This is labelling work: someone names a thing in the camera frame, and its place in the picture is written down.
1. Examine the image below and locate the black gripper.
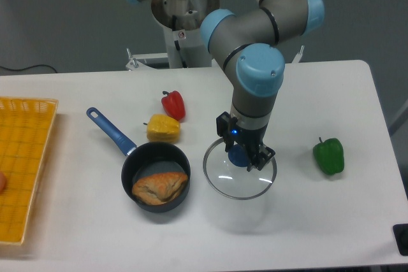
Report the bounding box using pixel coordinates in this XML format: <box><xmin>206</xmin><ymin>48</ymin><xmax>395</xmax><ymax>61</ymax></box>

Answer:
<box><xmin>216</xmin><ymin>111</ymin><xmax>275</xmax><ymax>171</ymax></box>

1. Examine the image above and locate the glass pot lid blue knob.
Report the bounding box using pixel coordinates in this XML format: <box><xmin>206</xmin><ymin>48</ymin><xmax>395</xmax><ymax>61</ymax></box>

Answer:
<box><xmin>203</xmin><ymin>138</ymin><xmax>277</xmax><ymax>200</ymax></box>

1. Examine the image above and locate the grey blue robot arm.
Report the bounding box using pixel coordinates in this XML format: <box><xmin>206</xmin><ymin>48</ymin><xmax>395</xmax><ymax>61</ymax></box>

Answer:
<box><xmin>128</xmin><ymin>0</ymin><xmax>324</xmax><ymax>169</ymax></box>

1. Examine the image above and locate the red bell pepper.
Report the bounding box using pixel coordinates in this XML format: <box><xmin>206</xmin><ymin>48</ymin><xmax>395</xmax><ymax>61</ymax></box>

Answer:
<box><xmin>161</xmin><ymin>90</ymin><xmax>186</xmax><ymax>121</ymax></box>

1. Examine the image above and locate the yellow bell pepper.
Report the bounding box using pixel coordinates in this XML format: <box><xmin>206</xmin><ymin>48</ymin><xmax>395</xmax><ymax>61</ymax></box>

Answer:
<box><xmin>143</xmin><ymin>114</ymin><xmax>180</xmax><ymax>143</ymax></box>

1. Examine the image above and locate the green bell pepper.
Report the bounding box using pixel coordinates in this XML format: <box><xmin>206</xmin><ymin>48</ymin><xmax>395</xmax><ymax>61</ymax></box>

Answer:
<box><xmin>312</xmin><ymin>137</ymin><xmax>345</xmax><ymax>176</ymax></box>

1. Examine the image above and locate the golden puff pastry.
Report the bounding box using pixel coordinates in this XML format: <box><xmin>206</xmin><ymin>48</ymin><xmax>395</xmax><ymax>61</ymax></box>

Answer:
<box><xmin>132</xmin><ymin>172</ymin><xmax>189</xmax><ymax>206</ymax></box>

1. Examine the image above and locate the black device at table corner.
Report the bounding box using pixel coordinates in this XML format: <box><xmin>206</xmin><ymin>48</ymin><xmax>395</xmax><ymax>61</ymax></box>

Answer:
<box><xmin>393</xmin><ymin>224</ymin><xmax>408</xmax><ymax>256</ymax></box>

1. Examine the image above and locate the yellow wicker basket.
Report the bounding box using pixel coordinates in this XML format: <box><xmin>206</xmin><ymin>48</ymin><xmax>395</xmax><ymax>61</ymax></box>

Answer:
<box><xmin>1</xmin><ymin>97</ymin><xmax>59</xmax><ymax>245</ymax></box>

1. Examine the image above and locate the dark pot with blue handle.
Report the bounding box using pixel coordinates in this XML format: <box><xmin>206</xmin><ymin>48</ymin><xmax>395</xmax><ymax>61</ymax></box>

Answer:
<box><xmin>86</xmin><ymin>107</ymin><xmax>191</xmax><ymax>213</ymax></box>

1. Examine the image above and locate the white metal base frame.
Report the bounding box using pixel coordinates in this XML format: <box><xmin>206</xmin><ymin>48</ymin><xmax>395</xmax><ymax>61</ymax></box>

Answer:
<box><xmin>125</xmin><ymin>45</ymin><xmax>305</xmax><ymax>71</ymax></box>

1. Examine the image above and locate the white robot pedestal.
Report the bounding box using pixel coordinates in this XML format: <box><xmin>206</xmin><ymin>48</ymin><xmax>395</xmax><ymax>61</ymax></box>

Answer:
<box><xmin>151</xmin><ymin>0</ymin><xmax>220</xmax><ymax>68</ymax></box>

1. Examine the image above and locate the black floor cable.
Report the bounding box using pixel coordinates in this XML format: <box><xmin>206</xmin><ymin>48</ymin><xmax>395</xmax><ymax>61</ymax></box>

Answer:
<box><xmin>0</xmin><ymin>64</ymin><xmax>59</xmax><ymax>74</ymax></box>

